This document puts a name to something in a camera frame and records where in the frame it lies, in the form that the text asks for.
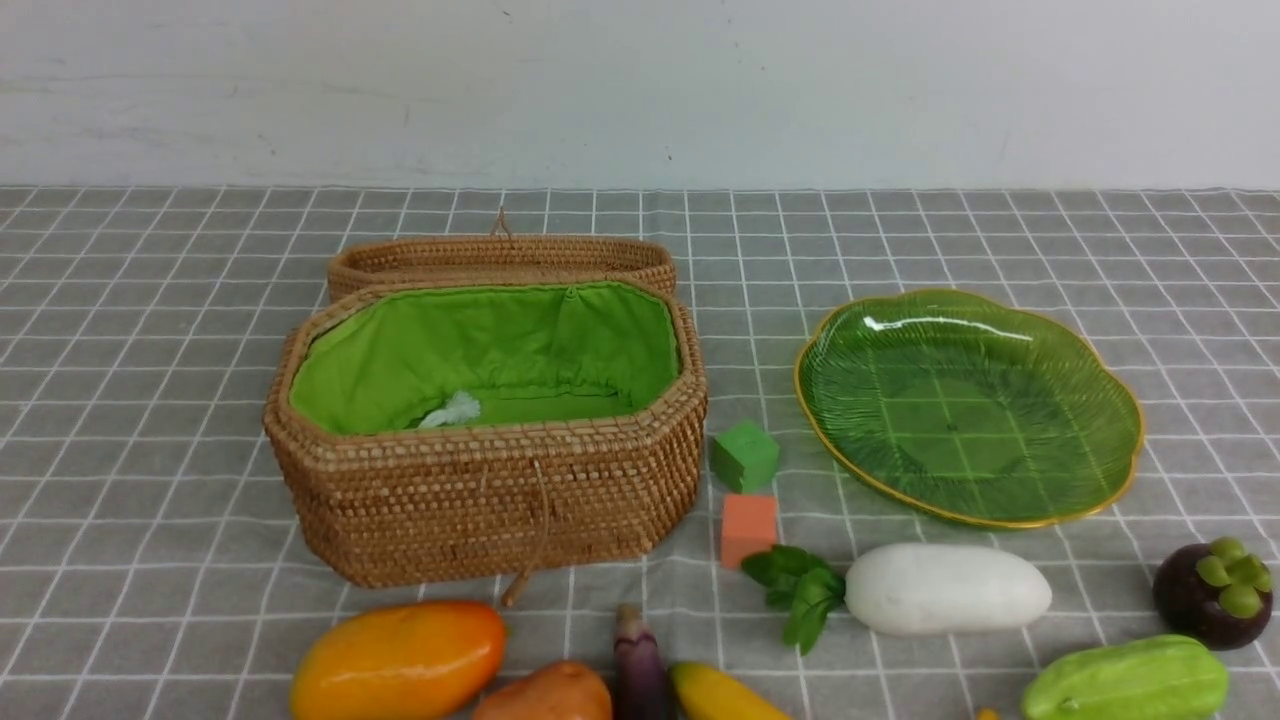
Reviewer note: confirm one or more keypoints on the purple mangosteen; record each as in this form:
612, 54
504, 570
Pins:
1218, 592

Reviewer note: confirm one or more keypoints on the yellow banana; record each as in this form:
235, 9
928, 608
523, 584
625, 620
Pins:
705, 692

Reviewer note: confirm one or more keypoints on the brown potato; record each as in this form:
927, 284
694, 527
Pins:
563, 690

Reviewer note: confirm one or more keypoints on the white radish with leaves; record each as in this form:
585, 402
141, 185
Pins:
901, 589

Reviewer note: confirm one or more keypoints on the orange foam cube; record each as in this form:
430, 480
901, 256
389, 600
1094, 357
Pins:
748, 526

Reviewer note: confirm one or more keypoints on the woven rattan basket lid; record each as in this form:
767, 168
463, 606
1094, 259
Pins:
498, 257

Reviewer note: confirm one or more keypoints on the green cucumber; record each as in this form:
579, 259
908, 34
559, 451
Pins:
1160, 677

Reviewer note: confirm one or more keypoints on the purple eggplant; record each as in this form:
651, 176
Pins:
641, 685

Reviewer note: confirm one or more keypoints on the woven rattan basket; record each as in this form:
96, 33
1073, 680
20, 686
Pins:
434, 433

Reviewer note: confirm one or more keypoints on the green foam cube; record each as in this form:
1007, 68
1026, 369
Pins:
744, 458

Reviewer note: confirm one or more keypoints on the green glass leaf plate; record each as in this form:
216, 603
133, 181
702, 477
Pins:
972, 411

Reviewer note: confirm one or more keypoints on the orange yellow mango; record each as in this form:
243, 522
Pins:
422, 660

